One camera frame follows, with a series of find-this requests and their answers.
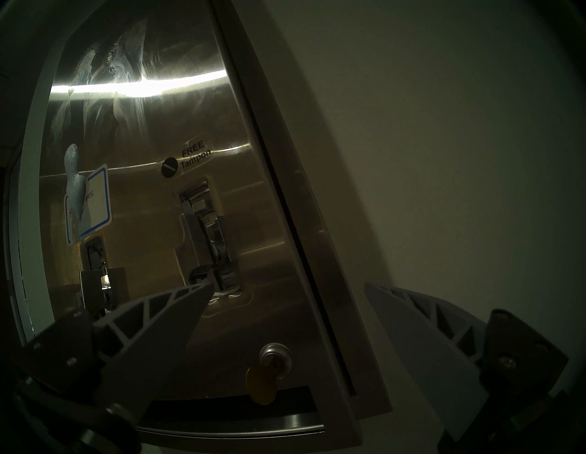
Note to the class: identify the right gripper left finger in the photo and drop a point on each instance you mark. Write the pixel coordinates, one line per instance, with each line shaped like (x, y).
(146, 348)

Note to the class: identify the white cleaner foam blob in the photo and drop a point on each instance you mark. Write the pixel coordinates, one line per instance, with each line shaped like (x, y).
(73, 174)

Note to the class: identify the free tampon sticker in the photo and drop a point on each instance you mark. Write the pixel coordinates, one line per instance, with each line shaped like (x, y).
(192, 158)

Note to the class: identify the brass key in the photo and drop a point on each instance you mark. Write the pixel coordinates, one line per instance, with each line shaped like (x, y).
(261, 384)

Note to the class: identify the stainless steel wall dispenser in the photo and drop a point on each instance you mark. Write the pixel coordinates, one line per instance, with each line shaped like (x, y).
(151, 137)

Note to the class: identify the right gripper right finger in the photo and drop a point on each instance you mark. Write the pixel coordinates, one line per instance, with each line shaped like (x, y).
(430, 343)

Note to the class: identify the blue bordered white label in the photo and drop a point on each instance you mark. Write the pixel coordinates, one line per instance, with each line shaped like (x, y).
(98, 201)

